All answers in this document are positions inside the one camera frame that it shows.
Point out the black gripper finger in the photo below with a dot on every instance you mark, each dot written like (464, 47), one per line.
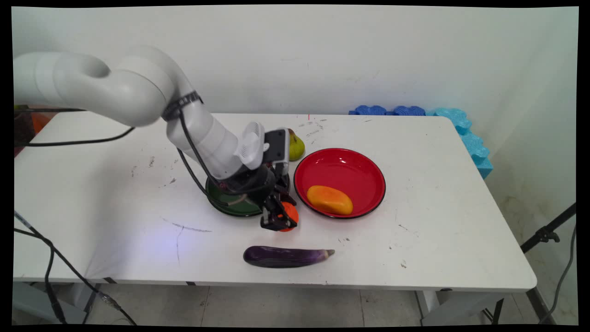
(286, 197)
(273, 217)

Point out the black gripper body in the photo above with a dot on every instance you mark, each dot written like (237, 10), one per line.
(258, 184)

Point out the orange persimmon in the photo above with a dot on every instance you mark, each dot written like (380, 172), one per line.
(290, 216)

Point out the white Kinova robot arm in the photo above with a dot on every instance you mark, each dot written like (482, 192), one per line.
(138, 97)

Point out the dark green plate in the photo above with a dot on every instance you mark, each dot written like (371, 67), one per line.
(230, 205)

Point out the purple eggplant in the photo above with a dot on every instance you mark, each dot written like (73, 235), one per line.
(283, 257)

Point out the orange yellow mango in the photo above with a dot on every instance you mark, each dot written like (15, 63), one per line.
(330, 200)

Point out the green pear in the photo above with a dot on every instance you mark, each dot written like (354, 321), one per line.
(297, 146)

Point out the red plate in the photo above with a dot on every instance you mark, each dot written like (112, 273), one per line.
(343, 173)

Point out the dark blue foam mat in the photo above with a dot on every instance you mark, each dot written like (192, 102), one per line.
(370, 110)
(409, 110)

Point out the light blue foam mat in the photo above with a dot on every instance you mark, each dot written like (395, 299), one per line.
(472, 143)

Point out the orange object behind table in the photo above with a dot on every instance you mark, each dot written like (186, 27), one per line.
(40, 122)

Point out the dark bottle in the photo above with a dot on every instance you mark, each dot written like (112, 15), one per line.
(20, 131)

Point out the black tripod stand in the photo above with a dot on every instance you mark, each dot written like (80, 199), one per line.
(546, 234)

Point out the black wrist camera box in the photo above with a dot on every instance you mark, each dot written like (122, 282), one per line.
(278, 146)

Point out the grey table leg frame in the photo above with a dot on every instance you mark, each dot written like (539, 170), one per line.
(461, 308)
(32, 299)

